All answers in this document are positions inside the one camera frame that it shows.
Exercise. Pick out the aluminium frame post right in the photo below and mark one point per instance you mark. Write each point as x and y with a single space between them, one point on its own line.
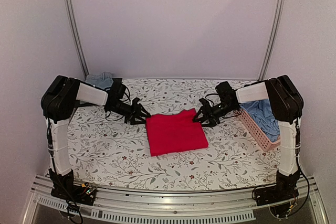
272 38

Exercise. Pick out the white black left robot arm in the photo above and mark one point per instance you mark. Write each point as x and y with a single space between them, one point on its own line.
60 104

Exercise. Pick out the aluminium frame post left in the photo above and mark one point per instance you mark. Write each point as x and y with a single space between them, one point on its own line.
76 37

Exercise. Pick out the folded black striped garment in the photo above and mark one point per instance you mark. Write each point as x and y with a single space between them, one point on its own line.
117 83

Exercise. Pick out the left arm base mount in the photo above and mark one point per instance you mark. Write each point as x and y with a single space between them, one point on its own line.
82 194

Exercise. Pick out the red t-shirt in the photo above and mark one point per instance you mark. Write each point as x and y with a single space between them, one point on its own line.
174 133

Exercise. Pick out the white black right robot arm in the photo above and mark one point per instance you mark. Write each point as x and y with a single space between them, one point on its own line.
233 158

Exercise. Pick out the pink perforated plastic basket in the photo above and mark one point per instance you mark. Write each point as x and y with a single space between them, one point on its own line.
263 141

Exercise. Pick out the aluminium frame post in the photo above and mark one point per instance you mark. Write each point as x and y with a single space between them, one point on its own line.
272 38
76 37

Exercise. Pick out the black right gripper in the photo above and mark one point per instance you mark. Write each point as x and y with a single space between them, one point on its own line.
211 115

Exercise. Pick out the folded light blue jeans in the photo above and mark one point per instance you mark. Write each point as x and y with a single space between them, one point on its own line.
102 81

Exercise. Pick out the light blue shirt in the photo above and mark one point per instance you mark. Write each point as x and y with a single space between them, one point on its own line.
261 112

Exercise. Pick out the floral patterned tablecloth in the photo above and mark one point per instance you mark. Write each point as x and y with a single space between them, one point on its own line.
99 148

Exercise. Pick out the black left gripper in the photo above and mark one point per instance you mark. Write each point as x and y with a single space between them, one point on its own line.
138 108

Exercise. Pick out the aluminium front rail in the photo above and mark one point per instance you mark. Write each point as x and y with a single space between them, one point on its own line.
123 205

